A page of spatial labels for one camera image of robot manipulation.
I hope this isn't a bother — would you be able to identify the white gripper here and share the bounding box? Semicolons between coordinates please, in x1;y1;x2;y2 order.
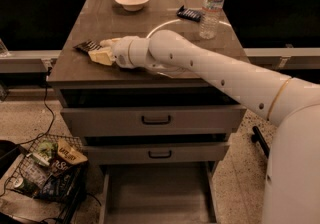
88;36;139;69

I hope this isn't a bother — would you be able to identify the black rxbar chocolate bar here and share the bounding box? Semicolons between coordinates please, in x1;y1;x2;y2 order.
74;40;102;54

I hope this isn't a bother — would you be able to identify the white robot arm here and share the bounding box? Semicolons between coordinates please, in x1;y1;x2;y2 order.
99;30;320;224

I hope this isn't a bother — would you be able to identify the grey top drawer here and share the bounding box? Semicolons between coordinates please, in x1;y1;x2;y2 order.
61;105;246;138

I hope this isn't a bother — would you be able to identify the grey drawer cabinet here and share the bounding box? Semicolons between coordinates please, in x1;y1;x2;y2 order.
49;0;246;224

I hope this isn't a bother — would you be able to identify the grey middle drawer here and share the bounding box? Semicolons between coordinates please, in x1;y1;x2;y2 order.
84;142;230;165

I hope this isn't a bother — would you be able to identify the grey open bottom drawer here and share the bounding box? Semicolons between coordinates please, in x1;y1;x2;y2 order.
98;162;219;224

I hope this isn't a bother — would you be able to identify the blue snack bar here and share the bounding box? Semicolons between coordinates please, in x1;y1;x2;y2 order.
176;6;202;22

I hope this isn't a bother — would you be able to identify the brown chip bag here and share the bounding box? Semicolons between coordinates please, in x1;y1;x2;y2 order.
57;139;88;165

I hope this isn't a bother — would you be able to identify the green snack bag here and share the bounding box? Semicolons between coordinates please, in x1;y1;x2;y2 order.
36;140;57;162

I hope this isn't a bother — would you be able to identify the clear plastic water bottle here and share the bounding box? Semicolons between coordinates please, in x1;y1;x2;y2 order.
199;0;224;39

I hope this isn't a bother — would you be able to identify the dark blue snack bag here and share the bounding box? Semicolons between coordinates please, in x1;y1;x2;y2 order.
36;173;76;202

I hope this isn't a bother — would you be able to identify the green soda can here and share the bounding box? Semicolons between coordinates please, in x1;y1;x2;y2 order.
13;177;37;196

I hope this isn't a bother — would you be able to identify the black power cable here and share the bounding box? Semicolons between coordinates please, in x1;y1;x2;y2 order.
0;64;56;199

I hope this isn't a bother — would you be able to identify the black wire basket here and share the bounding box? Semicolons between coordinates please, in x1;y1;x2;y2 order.
6;134;88;224

